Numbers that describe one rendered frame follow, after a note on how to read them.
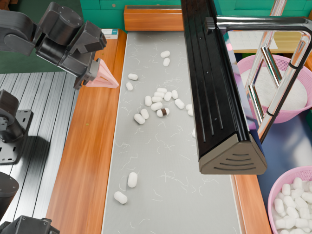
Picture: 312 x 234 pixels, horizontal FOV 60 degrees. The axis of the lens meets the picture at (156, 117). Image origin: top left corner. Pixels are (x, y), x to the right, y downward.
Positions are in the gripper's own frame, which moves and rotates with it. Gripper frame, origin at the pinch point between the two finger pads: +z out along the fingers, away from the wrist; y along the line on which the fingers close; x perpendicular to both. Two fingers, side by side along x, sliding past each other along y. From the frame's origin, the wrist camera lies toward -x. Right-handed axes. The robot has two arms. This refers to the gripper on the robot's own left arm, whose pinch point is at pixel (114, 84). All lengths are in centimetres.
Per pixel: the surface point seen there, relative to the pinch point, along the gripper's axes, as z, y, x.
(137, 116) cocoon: 10.5, -2.4, 4.0
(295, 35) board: 53, 36, -34
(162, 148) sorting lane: 17.2, -11.8, 1.1
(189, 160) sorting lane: 22.5, -15.5, -3.3
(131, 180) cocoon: 10.1, -22.2, 4.3
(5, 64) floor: -27, 115, 135
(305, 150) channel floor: 54, -8, -21
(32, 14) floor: -29, 191, 136
